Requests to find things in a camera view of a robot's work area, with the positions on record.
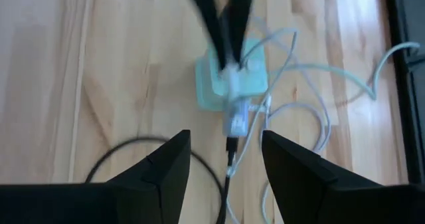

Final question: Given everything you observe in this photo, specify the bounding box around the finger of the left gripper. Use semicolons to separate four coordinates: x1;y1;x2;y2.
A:
184;0;229;70
228;0;258;65

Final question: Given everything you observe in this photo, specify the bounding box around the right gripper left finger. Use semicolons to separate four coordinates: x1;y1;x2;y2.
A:
0;130;193;224

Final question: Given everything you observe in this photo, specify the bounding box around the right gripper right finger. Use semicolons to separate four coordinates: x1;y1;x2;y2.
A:
261;130;425;224

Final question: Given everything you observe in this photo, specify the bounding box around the white USB cable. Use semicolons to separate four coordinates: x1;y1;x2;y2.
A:
226;27;299;224

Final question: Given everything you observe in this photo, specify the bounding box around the mint green cube power strip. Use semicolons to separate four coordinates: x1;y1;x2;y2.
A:
195;37;269;112

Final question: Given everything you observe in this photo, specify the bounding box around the thick black cable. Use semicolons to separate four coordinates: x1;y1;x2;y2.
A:
85;136;239;224

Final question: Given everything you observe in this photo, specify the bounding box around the white USB charger adapter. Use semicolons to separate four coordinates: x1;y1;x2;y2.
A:
221;64;250;138

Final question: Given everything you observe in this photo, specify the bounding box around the pale green power cord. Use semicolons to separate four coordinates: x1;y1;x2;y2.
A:
267;41;422;101

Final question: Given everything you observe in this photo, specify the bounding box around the black aluminium table frame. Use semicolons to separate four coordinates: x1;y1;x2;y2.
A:
384;0;425;185

